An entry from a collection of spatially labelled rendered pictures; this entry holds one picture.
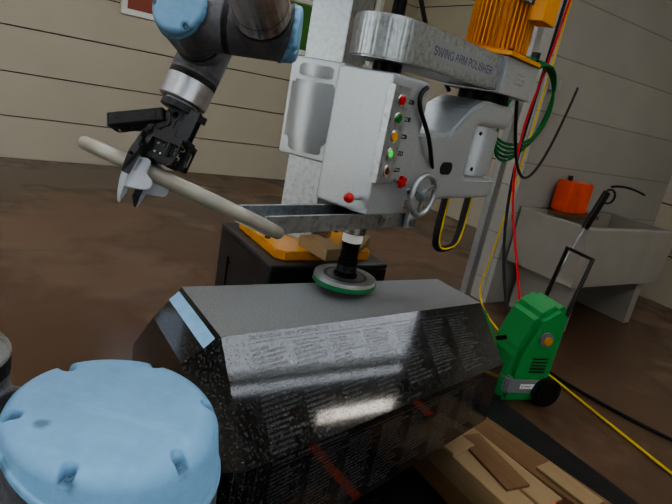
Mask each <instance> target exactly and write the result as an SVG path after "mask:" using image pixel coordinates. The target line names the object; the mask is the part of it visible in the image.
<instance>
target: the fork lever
mask: <svg viewBox="0 0 672 504"><path fill-rule="evenodd" d="M238 205H239V206H241V207H243V208H245V209H247V210H249V211H251V212H253V213H255V214H257V215H259V216H261V217H263V218H265V219H267V220H269V221H271V222H273V223H275V224H276V225H278V226H280V227H281V228H282V229H283V230H284V234H292V233H308V232H323V231H339V230H355V229H370V228H386V227H402V226H403V224H404V219H405V215H406V212H401V213H394V214H381V215H367V216H365V215H362V214H360V213H354V214H343V213H344V211H343V207H341V206H338V205H335V204H238ZM235 222H237V223H239V224H241V225H244V224H242V223H240V222H238V221H236V220H235ZM415 224H416V219H415V218H412V219H410V221H409V225H410V227H413V226H414V225H415ZM244 226H246V225H244ZM246 227H248V228H250V229H252V230H254V231H256V232H259V231H257V230H255V229H253V228H251V227H249V226H246ZM259 233H261V234H262V235H266V234H264V233H262V232H259Z"/></svg>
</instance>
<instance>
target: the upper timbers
mask: <svg viewBox="0 0 672 504"><path fill-rule="evenodd" d="M476 433H479V432H478V431H477V430H476V429H474V428H472V429H470V430H468V431H467V432H465V433H464V434H462V435H469V434H476ZM479 434H480V435H481V436H482V437H483V438H484V439H485V440H486V441H487V442H488V443H489V444H490V445H491V446H492V447H493V448H494V449H495V450H496V451H497V452H498V453H499V454H500V455H501V456H502V457H503V458H504V459H505V460H506V461H507V462H508V463H509V464H510V465H511V466H512V467H513V468H514V469H515V470H516V471H517V472H518V473H519V474H520V475H521V476H522V477H523V478H524V479H525V480H526V481H527V482H528V483H529V484H530V486H529V487H527V488H522V489H517V490H513V491H508V492H507V491H506V490H505V489H504V488H503V487H502V486H501V485H500V484H499V483H498V482H497V481H496V480H495V479H494V478H493V477H492V475H491V474H490V473H489V472H488V471H487V470H486V469H485V468H484V467H483V466H482V465H481V464H480V463H479V461H478V460H477V459H476V458H475V457H474V456H473V455H472V454H471V453H470V452H469V451H465V452H463V453H461V454H458V455H456V456H454V457H453V456H451V455H450V454H449V453H448V452H446V451H445V450H444V449H443V448H442V447H441V448H439V449H438V450H436V451H435V452H433V453H431V454H430V455H428V456H427V458H428V459H429V460H430V461H431V462H432V463H433V464H434V465H435V466H436V467H437V468H438V469H439V470H440V471H441V472H442V473H443V474H444V475H445V476H446V477H447V478H448V479H449V480H450V481H451V482H452V483H453V484H454V485H455V486H456V487H457V488H458V489H459V490H460V491H461V492H462V493H463V494H464V495H465V496H466V497H467V498H468V499H469V500H470V501H471V502H472V503H473V504H553V502H555V503H556V504H561V502H562V498H561V497H560V496H558V495H557V494H556V493H555V492H553V491H552V490H551V489H550V488H548V487H547V486H546V485H545V484H543V483H542V482H541V481H540V480H538V479H537V478H536V477H535V476H533V475H532V474H531V473H530V472H528V471H527V470H526V469H525V468H523V467H522V466H521V465H520V464H518V463H517V462H516V461H515V460H513V459H512V458H511V457H510V456H508V455H507V454H506V453H505V452H503V451H502V450H501V449H500V448H498V447H497V446H496V445H495V444H493V443H492V442H491V441H490V440H488V439H487V438H486V437H484V436H483V435H482V434H481V433H479Z"/></svg>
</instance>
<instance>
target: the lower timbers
mask: <svg viewBox="0 0 672 504"><path fill-rule="evenodd" d="M473 428H474V429H476V430H477V431H478V432H479V433H481V434H482V435H483V436H484V437H486V438H487V439H488V440H490V441H491V442H492V443H493V444H495V445H496V446H497V447H498V448H500V449H501V450H502V451H503V452H505V453H506V454H507V455H508V456H510V457H511V458H512V459H513V460H515V461H516V462H517V463H518V464H520V465H521V466H522V467H523V468H525V469H526V470H527V471H528V472H530V473H531V474H532V475H533V476H535V477H536V478H537V479H538V480H540V481H541V482H542V483H543V484H545V485H546V486H547V487H548V488H550V489H551V490H552V491H553V492H555V493H556V494H557V495H558V496H560V497H561V498H562V502H561V504H579V503H578V502H576V501H575V500H574V499H573V498H571V497H570V496H569V495H567V494H566V493H565V492H564V491H562V490H561V489H560V488H558V487H557V486H556V485H555V484H553V483H552V482H551V481H549V480H548V479H547V478H546V477H544V476H543V475H542V474H540V473H539V472H538V471H537V470H535V469H536V467H537V466H539V465H541V464H544V463H546V462H548V461H550V460H548V459H547V458H545V457H544V456H543V455H541V454H540V453H538V452H537V451H535V450H534V449H533V448H531V447H530V446H528V445H527V444H525V443H524V442H522V441H521V440H520V439H518V438H517V437H515V436H514V435H512V434H511V433H509V432H508V431H507V430H505V429H504V428H502V427H501V426H499V425H498V424H496V423H495V422H494V421H492V420H491V419H489V418H488V417H486V420H485V421H483V422H481V423H480V424H478V425H476V426H475V427H473ZM550 462H551V461H550ZM412 466H413V467H414V468H415V469H416V470H417V471H418V472H419V473H420V474H421V475H422V476H423V478H424V479H425V480H426V481H427V482H428V483H429V484H430V485H431V486H432V487H433V488H434V489H435V490H436V491H437V492H438V494H439V495H440V496H441V497H442V498H443V499H444V500H445V501H446V502H447V503H448V504H473V503H472V502H471V501H470V500H469V499H468V498H467V497H466V496H465V495H464V494H463V493H462V492H461V491H460V490H459V489H458V488H457V487H456V486H455V485H454V484H453V483H452V482H451V481H450V480H449V479H448V478H447V477H446V476H445V475H444V474H443V473H442V472H441V471H440V470H439V469H438V468H437V467H436V466H435V465H434V464H433V463H432V462H431V461H430V460H429V459H428V458H427V457H425V458H423V459H422V460H420V461H419V462H417V463H415V464H414V465H412ZM559 468H560V467H559ZM560 469H561V468H560ZM561 470H563V469H561ZM563 471H564V470H563ZM564 472H565V473H567V472H566V471H564ZM567 474H568V475H569V476H571V475H570V474H569V473H567ZM571 477H572V478H573V479H575V480H576V481H577V482H579V483H580V484H581V485H583V486H584V487H585V488H587V489H588V490H589V491H591V492H592V493H593V494H595V495H596V496H598V497H599V498H600V499H602V500H603V501H604V502H603V504H612V503H610V502H609V501H607V500H606V499H605V498H603V497H602V496H600V495H599V494H597V493H596V492H595V491H593V490H592V489H590V488H589V487H587V486H586V485H584V484H583V483H582V482H580V481H579V480H577V479H576V478H574V477H573V476H571Z"/></svg>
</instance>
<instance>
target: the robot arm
mask: <svg viewBox="0 0 672 504"><path fill-rule="evenodd" d="M152 13H153V17H154V20H155V22H156V24H157V26H158V28H159V30H160V32H161V33H162V34H163V35H164V36H165V37H166V38H167V39H168V40H169V41H170V43H171V44H172V45H173V46H174V48H175V49H176V50H177V53H176V55H175V57H174V59H173V62H172V64H171V66H170V68H169V70H168V73H167V75H166V77H165V79H164V81H163V83H162V85H161V87H160V92H161V93H162V94H163V96H162V99H161V101H160V102H161V103H162V104H163V105H165V106H166V107H168V110H167V111H166V110H165V109H164V108H163V107H159V108H149V109H139V110H129V111H116V112H108V113H107V126H109V127H110V128H112V129H113V130H114V131H116V132H119V133H124V132H130V131H141V130H142V131H141V133H140V135H138V137H137V139H136V140H135V141H134V143H133V144H132V145H131V147H130V149H129V150H128V152H127V155H126V158H125V160H124V163H123V166H122V169H121V170H122V171H121V174H120V178H119V183H118V189H117V201H118V202H120V203H121V202H122V200H123V198H124V196H125V195H126V193H127V190H128V188H132V189H135V191H134V193H133V194H132V199H133V206H134V207H138V205H139V204H140V203H141V202H142V200H143V199H144V197H145V195H151V196H158V197H165V196H167V194H168V191H169V189H167V188H164V187H162V186H160V185H158V184H156V183H154V182H153V181H152V179H151V178H150V177H149V175H148V170H149V168H150V166H151V164H153V165H155V166H157V167H159V168H162V169H163V167H162V166H161V165H162V164H163V165H165V166H166V167H167V168H169V169H172V170H174V171H176V172H177V171H179V172H181V173H185V174H187V172H188V169H189V167H190V165H191V163H192V161H193V159H194V157H195V154H196V152H197V149H195V145H193V144H192V142H193V140H194V138H195V136H196V134H197V131H198V129H199V127H200V125H203V126H205V124H206V122H207V119H206V118H204V117H203V116H202V114H205V112H206V110H207V108H208V106H209V104H210V102H211V99H212V97H213V95H214V93H215V91H216V89H217V87H218V85H219V83H220V80H221V78H222V76H223V74H224V72H225V70H226V68H227V65H228V63H229V61H230V59H231V57H232V55H234V56H241V57H248V58H255V59H262V60H269V61H276V62H277V63H293V62H295V61H296V59H297V57H298V53H299V48H300V42H301V35H302V27H303V16H304V11H303V8H302V7H301V6H299V5H297V4H296V3H293V4H291V3H290V0H153V4H152ZM191 155H192V157H191ZM190 157H191V159H190ZM189 159H190V162H189V164H188V166H187V168H186V165H187V163H188V161H189ZM11 356H12V345H11V342H10V340H9V339H8V337H6V336H5V335H4V334H2V333H1V332H0V504H216V497H217V488H218V485H219V480H220V473H221V464H220V456H219V440H218V422H217V418H216V415H215V412H214V410H213V407H212V405H211V403H210V401H209V400H208V398H207V397H206V396H205V394H204V393H203V392H202V391H201V390H200V389H199V388H198V387H197V386H196V385H195V384H193V383H192V382H191V381H189V380H188V379H186V378H185V377H183V376H181V375H179V374H177V373H175V372H173V371H171V370H169V369H166V368H152V366H151V365H150V364H149V363H144V362H138V361H131V360H115V359H108V360H91V361H84V362H78V363H74V364H72V365H71V367H70V369H69V371H62V370H60V369H58V368H55V369H52V370H50V371H47V372H45V373H43V374H40V375H39V376H37V377H35V378H33V379H31V380H30V381H28V382H27V383H25V384H24V385H23V386H21V387H19V386H14V385H13V384H12V383H11V365H12V364H11Z"/></svg>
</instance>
